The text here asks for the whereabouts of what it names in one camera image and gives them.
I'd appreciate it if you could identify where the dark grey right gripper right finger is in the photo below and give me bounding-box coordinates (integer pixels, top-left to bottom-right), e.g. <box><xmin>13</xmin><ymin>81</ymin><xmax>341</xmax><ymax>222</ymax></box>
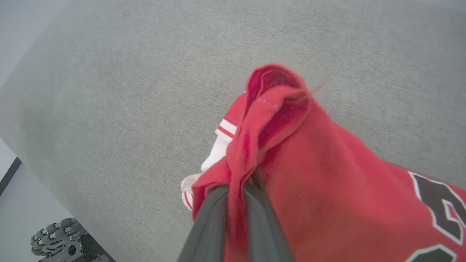
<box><xmin>245</xmin><ymin>171</ymin><xmax>293</xmax><ymax>262</ymax></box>

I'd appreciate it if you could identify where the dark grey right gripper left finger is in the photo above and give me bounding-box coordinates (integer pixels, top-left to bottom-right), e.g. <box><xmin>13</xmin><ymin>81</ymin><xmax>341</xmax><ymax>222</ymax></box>
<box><xmin>178</xmin><ymin>184</ymin><xmax>229</xmax><ymax>262</ymax></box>

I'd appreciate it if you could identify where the red and white jersey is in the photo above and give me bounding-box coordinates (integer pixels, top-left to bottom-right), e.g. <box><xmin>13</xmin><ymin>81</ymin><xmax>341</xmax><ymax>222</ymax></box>
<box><xmin>180</xmin><ymin>64</ymin><xmax>466</xmax><ymax>262</ymax></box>

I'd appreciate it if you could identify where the black mecanum wheel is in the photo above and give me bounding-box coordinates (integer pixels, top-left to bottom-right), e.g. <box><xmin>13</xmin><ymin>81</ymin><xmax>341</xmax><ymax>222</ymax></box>
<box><xmin>31</xmin><ymin>218</ymin><xmax>86</xmax><ymax>262</ymax></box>

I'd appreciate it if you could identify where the black floor strip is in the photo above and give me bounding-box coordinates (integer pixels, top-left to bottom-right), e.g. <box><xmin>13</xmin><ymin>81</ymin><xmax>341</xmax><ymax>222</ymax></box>
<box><xmin>0</xmin><ymin>157</ymin><xmax>21</xmax><ymax>196</ymax></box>

